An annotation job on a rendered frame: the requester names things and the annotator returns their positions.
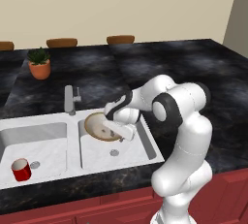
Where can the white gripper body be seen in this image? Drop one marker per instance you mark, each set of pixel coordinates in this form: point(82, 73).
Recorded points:
point(124, 130)

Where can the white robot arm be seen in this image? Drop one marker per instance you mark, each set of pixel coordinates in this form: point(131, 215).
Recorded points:
point(190, 144)

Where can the beige bowl with brown rim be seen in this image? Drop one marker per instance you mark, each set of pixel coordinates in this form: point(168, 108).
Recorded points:
point(95, 127)

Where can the grey sink tap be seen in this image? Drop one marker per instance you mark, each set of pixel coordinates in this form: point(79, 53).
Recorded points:
point(69, 100)

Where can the white double basin sink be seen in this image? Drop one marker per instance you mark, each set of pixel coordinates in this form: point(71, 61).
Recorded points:
point(48, 150)

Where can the red mug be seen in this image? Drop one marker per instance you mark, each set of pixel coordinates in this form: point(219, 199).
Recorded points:
point(22, 171)

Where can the red cupboard front panel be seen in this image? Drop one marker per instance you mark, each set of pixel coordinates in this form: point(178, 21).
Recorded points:
point(97, 210)

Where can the brown stool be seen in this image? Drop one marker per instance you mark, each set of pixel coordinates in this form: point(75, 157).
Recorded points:
point(6, 46)
point(61, 42)
point(120, 39)

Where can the green plant in terracotta pot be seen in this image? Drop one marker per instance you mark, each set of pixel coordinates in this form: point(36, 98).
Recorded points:
point(40, 66)

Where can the red cupboard door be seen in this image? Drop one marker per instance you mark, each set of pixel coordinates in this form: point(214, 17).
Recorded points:
point(226, 198)

